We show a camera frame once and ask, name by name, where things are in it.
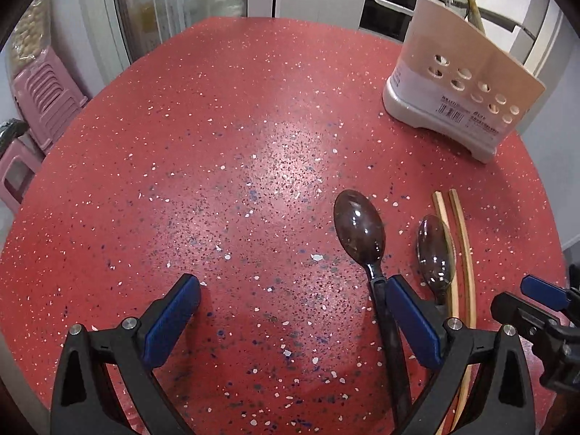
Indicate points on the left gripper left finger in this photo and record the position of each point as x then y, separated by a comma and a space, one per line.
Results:
84, 400

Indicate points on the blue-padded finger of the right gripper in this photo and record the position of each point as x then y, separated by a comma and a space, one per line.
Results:
549, 295

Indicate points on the glass door display cabinet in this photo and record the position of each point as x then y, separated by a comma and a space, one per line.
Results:
123, 31

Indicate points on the pink plastic stool stack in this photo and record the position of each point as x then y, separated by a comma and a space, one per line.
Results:
48, 98

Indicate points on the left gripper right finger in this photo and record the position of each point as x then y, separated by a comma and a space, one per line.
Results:
501, 399

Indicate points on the small pink stool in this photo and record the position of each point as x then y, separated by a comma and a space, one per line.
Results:
19, 164

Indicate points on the yellow dotted chopstick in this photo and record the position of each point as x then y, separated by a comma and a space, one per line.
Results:
474, 16

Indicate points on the dark brown plastic spoon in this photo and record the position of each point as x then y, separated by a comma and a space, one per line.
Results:
360, 231

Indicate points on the bag of white balls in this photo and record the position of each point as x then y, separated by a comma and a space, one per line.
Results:
32, 34

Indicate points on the beige perforated utensil holder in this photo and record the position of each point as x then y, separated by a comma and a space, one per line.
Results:
451, 79

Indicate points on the white refrigerator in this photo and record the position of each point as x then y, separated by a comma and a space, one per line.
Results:
534, 32

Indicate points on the plain bamboo chopstick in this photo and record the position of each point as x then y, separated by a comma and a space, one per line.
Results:
470, 296
452, 294

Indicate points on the black built-in oven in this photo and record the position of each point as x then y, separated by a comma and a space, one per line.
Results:
389, 18

